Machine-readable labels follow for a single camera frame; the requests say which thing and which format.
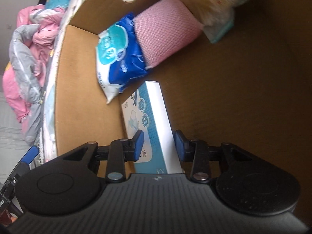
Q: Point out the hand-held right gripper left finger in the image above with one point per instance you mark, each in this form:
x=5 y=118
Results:
x=138 y=146

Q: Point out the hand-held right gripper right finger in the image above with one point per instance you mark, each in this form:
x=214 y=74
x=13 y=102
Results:
x=179 y=146

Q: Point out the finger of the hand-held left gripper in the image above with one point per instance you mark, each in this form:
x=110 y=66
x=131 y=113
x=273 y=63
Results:
x=29 y=154

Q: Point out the blue white box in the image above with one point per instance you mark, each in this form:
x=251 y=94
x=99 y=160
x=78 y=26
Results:
x=156 y=117

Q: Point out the cardboard box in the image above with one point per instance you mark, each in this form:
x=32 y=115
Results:
x=231 y=90

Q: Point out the blue wipes pack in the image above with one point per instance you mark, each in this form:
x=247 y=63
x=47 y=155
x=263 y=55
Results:
x=117 y=53

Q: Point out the pink knit towel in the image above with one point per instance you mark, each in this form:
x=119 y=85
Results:
x=165 y=29

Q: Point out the pink grey duvet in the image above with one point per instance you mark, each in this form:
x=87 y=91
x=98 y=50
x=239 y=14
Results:
x=14 y=90

